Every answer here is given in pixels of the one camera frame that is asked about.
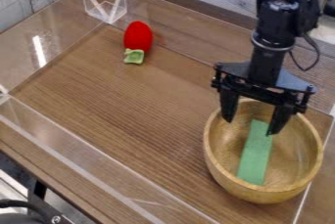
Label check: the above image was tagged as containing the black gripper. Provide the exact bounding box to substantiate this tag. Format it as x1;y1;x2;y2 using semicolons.
211;62;316;135

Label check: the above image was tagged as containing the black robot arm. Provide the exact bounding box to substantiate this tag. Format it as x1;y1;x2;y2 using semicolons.
211;0;320;135

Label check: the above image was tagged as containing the brown wooden bowl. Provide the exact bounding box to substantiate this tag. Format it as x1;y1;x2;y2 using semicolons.
202;99;322;204

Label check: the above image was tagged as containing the green flat stick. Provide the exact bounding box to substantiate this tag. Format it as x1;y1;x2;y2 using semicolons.
237;119;271;186

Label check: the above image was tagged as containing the red plush strawberry toy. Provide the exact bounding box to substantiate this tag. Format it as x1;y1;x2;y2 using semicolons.
123;21;152;65

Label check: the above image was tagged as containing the clear acrylic tray wall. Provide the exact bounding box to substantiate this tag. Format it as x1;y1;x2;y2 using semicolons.
0;86;218;224

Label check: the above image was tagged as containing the clear acrylic corner bracket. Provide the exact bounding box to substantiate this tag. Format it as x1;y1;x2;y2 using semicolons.
83;0;127;24

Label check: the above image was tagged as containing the black table leg frame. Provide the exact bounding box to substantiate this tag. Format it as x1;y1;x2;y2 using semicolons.
0;180;76;224

